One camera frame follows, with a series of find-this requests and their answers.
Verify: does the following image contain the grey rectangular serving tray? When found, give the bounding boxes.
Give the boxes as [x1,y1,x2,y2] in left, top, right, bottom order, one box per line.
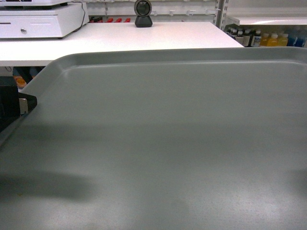
[0,47,307,230]

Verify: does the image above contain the white receipt printer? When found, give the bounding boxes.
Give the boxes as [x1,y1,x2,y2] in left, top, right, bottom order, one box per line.
[0,0,71,9]

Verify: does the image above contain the white cash drawer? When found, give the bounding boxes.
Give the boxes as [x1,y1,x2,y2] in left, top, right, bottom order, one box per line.
[0,0,89,39]

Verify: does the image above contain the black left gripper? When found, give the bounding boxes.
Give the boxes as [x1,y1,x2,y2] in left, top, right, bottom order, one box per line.
[0,85,37,132]

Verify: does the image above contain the black barcode scanner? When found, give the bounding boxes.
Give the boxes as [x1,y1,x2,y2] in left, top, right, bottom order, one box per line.
[134,0,153,28]

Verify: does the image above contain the thin black power cord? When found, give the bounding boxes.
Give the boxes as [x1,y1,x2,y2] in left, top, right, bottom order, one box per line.
[69,1,91,33]

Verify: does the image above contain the red cap sauce bottles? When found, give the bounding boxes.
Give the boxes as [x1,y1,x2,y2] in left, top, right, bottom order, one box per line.
[89,16,131,23]

